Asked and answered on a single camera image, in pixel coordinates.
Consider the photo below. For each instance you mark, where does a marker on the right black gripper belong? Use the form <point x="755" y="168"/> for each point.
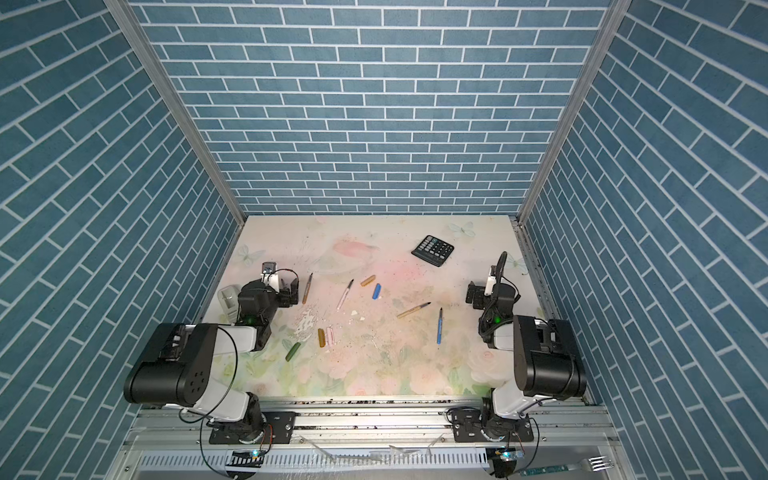
<point x="498" y="288"/>

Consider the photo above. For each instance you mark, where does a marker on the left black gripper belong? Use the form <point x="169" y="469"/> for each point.
<point x="287" y="290"/>

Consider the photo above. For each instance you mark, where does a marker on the brown pen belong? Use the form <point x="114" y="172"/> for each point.
<point x="307" y="289"/>

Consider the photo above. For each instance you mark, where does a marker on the pink pen cap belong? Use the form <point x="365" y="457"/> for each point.
<point x="329" y="336"/>

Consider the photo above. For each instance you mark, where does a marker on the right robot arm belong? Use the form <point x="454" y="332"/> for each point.
<point x="542" y="356"/>

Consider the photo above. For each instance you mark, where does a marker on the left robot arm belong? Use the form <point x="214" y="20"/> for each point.
<point x="176" y="364"/>

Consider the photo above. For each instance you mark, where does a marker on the blue pen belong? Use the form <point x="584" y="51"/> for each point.
<point x="440" y="326"/>

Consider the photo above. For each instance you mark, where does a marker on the green pen cap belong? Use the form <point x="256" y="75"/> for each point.
<point x="293" y="351"/>

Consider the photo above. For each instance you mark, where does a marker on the pink pen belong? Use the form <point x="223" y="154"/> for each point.
<point x="344" y="295"/>

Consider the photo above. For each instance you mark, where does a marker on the grey stapler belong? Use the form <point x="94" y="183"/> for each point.
<point x="228" y="300"/>

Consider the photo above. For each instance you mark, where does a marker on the black calculator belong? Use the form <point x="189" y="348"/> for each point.
<point x="432" y="250"/>

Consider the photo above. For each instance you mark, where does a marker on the metal fork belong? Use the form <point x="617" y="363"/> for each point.
<point x="591" y="464"/>

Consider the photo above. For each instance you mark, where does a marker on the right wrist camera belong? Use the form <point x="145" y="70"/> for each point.
<point x="491" y="281"/>

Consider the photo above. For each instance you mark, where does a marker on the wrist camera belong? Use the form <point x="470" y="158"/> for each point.
<point x="491" y="281"/>
<point x="270" y="276"/>

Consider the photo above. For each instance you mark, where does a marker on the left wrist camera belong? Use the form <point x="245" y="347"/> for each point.
<point x="270" y="276"/>

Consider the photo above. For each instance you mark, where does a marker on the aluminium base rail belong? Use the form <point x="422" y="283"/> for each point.
<point x="381" y="436"/>

